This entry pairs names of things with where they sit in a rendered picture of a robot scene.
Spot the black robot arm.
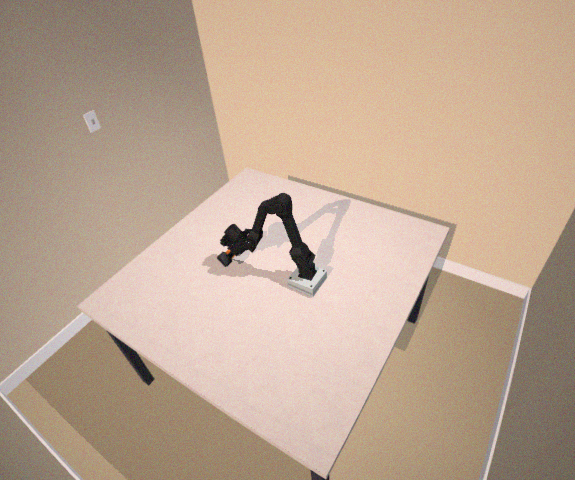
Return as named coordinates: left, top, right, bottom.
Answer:
left=220, top=193, right=317, bottom=281

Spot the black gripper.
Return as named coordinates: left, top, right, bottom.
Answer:
left=217, top=242, right=243, bottom=267

